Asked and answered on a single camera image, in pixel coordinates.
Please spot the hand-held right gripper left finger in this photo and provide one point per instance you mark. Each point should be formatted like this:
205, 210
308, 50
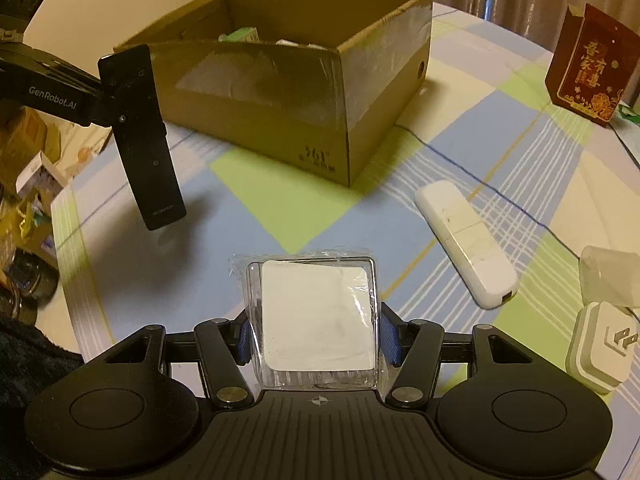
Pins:
244, 342

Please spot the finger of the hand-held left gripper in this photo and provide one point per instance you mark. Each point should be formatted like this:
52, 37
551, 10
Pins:
102, 110

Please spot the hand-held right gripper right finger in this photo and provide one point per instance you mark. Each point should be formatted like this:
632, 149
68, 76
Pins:
391, 337

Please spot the black remote control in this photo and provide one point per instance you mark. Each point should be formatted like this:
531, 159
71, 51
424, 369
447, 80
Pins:
150, 170

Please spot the clear plastic box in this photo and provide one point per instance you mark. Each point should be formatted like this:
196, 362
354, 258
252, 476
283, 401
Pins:
315, 310

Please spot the white stick-shaped device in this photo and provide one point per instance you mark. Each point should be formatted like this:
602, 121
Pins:
465, 240

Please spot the brown cardboard box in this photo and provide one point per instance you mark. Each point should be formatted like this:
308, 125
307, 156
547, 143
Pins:
280, 105

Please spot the white plug adapter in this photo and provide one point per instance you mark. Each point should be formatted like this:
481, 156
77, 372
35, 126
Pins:
597, 355

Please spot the translucent plastic cup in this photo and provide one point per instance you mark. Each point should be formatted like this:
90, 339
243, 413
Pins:
612, 272

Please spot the checked cloth desktop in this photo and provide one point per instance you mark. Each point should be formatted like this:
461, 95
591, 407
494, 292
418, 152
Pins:
310, 210

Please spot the brown cardboard carton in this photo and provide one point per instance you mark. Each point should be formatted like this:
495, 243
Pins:
27, 135

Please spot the white paper box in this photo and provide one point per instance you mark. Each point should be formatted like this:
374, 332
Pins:
47, 172

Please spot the dark round pot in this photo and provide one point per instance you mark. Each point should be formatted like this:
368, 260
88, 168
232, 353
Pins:
27, 280

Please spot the dark cloth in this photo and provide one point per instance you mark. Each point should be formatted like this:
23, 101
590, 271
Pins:
35, 350

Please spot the green printed bag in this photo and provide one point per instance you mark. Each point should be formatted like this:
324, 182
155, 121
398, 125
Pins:
631, 115

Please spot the red gift box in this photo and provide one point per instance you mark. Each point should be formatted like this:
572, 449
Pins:
585, 70

